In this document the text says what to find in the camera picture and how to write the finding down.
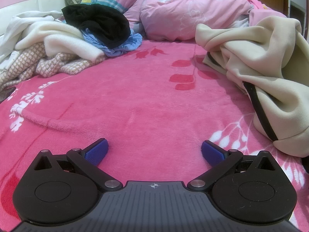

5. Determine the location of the beige jacket with black trim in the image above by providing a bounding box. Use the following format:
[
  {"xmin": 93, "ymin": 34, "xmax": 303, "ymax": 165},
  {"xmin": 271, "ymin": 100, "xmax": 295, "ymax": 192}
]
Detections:
[{"xmin": 195, "ymin": 17, "xmax": 309, "ymax": 159}]

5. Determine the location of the pink checked garment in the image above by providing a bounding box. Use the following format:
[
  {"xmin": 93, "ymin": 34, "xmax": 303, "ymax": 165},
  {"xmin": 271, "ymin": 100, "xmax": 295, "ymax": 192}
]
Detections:
[{"xmin": 0, "ymin": 42, "xmax": 107, "ymax": 91}]

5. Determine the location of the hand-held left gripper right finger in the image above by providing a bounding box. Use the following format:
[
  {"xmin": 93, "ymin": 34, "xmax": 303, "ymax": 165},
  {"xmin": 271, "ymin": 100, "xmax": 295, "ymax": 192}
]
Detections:
[{"xmin": 187, "ymin": 140, "xmax": 276, "ymax": 191}]

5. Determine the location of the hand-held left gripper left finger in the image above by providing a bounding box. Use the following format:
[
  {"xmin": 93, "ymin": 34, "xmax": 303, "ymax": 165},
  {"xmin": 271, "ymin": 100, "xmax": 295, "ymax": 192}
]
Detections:
[{"xmin": 32, "ymin": 138, "xmax": 123, "ymax": 191}]

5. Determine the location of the pink floral quilt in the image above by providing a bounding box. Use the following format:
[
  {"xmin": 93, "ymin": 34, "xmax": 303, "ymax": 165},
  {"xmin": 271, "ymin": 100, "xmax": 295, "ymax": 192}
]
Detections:
[{"xmin": 121, "ymin": 0, "xmax": 288, "ymax": 41}]

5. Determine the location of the black garment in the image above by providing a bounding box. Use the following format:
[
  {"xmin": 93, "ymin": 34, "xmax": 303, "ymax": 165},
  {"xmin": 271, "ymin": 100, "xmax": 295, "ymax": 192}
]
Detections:
[{"xmin": 61, "ymin": 3, "xmax": 131, "ymax": 49}]

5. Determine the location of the cream and pink headboard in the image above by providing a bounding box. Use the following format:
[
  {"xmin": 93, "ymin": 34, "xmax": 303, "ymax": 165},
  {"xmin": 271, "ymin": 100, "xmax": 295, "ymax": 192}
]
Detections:
[{"xmin": 0, "ymin": 0, "xmax": 65, "ymax": 22}]

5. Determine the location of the white cloth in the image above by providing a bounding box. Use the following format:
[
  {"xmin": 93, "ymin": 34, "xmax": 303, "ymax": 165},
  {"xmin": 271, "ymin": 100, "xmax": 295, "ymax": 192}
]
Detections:
[{"xmin": 0, "ymin": 12, "xmax": 65, "ymax": 72}]

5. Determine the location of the pink floral bed blanket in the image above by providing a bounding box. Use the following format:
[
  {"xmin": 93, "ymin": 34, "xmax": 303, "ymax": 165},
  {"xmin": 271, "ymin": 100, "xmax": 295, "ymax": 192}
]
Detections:
[{"xmin": 0, "ymin": 37, "xmax": 309, "ymax": 232}]

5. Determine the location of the light blue garment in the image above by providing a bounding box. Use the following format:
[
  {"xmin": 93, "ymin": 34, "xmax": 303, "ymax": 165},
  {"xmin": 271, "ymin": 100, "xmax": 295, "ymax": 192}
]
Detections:
[{"xmin": 81, "ymin": 28, "xmax": 143, "ymax": 57}]

